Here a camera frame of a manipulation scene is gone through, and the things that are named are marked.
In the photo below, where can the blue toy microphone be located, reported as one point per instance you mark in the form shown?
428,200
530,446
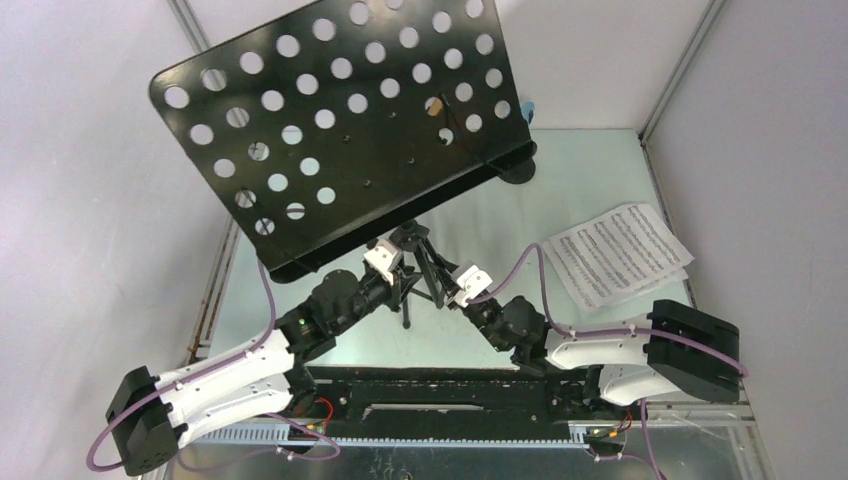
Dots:
528,111

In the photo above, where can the black microphone stand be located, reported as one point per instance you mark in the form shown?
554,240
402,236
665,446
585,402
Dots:
520,174

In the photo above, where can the sheet music page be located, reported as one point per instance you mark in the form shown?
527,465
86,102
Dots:
605,264
641,215

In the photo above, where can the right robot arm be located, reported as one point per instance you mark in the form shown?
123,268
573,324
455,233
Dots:
672,348

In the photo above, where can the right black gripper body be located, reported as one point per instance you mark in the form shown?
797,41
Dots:
481,315

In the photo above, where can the black music stand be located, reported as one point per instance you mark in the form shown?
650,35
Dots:
311,129

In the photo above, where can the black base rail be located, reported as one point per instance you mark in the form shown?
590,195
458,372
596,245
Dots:
454,405

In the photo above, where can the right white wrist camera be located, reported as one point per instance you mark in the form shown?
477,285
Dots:
471,281

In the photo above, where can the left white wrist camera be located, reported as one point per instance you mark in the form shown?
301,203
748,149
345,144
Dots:
384,257

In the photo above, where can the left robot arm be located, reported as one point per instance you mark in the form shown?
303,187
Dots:
153,416

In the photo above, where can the brown toy microphone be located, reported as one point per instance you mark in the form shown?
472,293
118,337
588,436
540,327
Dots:
433,106

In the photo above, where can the aluminium frame rail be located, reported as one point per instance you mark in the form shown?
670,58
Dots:
688,439

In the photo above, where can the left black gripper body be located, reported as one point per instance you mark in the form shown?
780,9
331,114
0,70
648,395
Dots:
372,292

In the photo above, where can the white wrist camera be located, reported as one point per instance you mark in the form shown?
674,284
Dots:
384,257
471,281

